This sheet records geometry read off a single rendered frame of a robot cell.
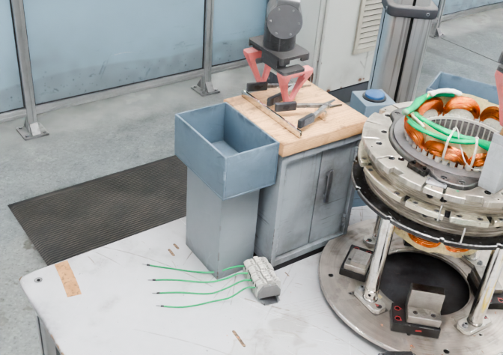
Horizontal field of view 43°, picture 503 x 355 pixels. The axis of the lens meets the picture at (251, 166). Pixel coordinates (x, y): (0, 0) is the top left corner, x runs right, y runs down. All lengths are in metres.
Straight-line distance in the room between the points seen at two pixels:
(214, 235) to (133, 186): 1.67
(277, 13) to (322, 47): 2.35
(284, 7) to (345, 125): 0.25
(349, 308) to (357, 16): 2.46
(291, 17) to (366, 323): 0.53
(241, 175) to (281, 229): 0.18
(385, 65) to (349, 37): 1.98
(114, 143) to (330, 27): 1.23
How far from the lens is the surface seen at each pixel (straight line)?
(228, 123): 1.19
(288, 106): 1.13
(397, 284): 1.26
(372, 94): 1.33
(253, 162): 1.05
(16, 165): 3.04
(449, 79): 1.45
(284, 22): 1.03
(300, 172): 1.14
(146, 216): 2.62
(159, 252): 1.26
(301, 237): 1.24
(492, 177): 0.98
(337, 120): 1.16
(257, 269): 1.18
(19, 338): 2.22
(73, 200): 2.74
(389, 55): 1.49
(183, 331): 1.12
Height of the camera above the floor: 1.60
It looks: 32 degrees down
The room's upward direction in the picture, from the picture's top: 5 degrees clockwise
